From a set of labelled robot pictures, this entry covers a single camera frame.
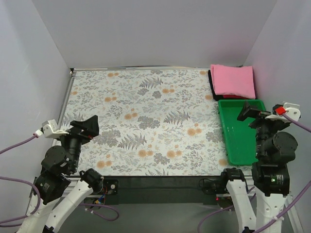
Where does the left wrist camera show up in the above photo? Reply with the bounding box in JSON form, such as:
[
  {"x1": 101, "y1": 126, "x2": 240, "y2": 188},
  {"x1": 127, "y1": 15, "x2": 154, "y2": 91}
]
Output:
[{"x1": 33, "y1": 119, "x2": 69, "y2": 139}]

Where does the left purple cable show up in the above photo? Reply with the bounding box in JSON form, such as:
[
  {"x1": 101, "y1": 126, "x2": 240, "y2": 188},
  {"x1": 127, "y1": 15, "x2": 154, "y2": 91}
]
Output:
[{"x1": 0, "y1": 130, "x2": 120, "y2": 228}]

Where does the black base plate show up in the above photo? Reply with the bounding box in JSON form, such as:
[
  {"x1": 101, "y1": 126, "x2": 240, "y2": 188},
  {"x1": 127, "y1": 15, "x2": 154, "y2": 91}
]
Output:
[{"x1": 80, "y1": 175, "x2": 251, "y2": 206}]

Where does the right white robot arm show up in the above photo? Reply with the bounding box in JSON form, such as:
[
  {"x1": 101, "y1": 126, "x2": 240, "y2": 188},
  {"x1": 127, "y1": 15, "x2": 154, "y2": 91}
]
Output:
[{"x1": 220, "y1": 101, "x2": 301, "y2": 233}]

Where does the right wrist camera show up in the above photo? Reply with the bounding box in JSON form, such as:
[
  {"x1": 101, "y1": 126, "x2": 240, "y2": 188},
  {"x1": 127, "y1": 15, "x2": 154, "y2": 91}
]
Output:
[{"x1": 265, "y1": 102, "x2": 301, "y2": 122}]

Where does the green plastic tray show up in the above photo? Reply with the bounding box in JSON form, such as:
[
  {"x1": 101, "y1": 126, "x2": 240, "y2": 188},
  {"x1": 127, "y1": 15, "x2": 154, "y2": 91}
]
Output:
[{"x1": 218, "y1": 100, "x2": 257, "y2": 166}]

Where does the pink t shirt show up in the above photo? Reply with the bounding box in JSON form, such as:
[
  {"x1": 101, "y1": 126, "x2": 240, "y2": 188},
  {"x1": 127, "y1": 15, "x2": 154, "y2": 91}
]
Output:
[{"x1": 210, "y1": 65, "x2": 256, "y2": 99}]

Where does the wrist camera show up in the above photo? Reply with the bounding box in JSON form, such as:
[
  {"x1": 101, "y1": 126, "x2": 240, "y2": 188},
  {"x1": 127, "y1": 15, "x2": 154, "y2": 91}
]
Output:
[
  {"x1": 265, "y1": 102, "x2": 301, "y2": 122},
  {"x1": 33, "y1": 119, "x2": 69, "y2": 139}
]

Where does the aluminium frame rail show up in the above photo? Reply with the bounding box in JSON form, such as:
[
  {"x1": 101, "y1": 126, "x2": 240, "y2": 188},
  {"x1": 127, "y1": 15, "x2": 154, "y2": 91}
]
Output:
[{"x1": 18, "y1": 174, "x2": 311, "y2": 233}]

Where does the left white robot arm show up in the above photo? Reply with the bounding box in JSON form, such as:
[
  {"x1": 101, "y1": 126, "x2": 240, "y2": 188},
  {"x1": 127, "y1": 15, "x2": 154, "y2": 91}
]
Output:
[{"x1": 18, "y1": 115, "x2": 104, "y2": 233}]

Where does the folded red t shirt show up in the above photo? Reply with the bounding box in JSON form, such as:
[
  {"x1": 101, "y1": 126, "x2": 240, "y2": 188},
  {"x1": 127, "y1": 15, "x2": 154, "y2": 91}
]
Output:
[{"x1": 223, "y1": 95, "x2": 247, "y2": 100}]

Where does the floral patterned table mat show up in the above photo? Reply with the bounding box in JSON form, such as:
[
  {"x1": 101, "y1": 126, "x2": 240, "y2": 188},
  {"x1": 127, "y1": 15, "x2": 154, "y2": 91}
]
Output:
[{"x1": 48, "y1": 69, "x2": 246, "y2": 177}]

